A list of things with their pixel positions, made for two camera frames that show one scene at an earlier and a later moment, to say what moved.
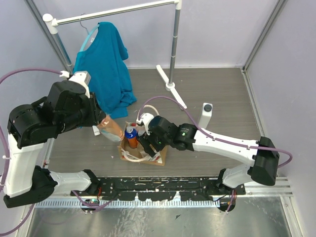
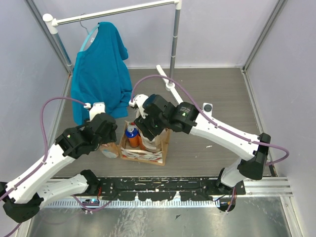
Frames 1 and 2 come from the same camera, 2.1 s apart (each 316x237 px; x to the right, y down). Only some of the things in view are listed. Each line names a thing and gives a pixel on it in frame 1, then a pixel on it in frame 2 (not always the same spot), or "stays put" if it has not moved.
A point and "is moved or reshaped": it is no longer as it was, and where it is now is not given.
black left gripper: x=98 y=112 → x=108 y=138
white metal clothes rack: x=52 y=24 stays put
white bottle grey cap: x=206 y=115 stays put
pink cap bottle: x=110 y=129 is moved or reshaped
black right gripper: x=145 y=140 → x=144 y=124
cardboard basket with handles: x=138 y=154 stays put
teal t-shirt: x=104 y=62 stays put
